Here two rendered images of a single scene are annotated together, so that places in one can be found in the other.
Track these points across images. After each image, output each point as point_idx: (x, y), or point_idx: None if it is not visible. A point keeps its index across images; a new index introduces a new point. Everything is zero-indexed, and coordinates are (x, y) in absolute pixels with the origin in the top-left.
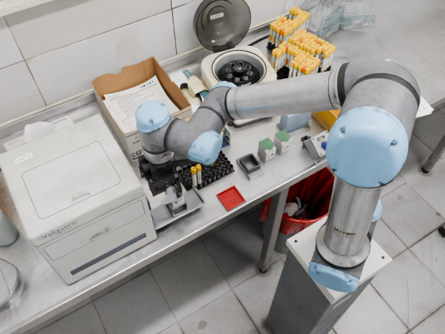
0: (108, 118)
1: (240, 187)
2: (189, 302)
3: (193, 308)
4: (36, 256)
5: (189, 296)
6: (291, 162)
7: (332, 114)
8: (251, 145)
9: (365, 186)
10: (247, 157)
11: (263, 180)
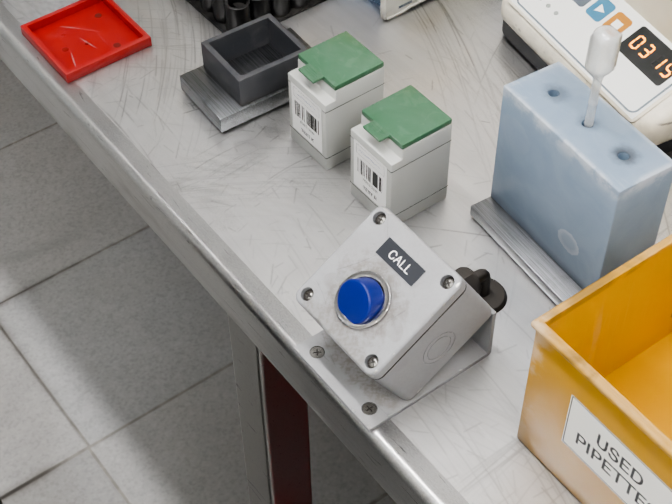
0: None
1: (143, 62)
2: (155, 475)
3: (133, 490)
4: None
5: (176, 473)
6: (306, 238)
7: (587, 287)
8: (398, 89)
9: None
10: (287, 43)
11: (185, 134)
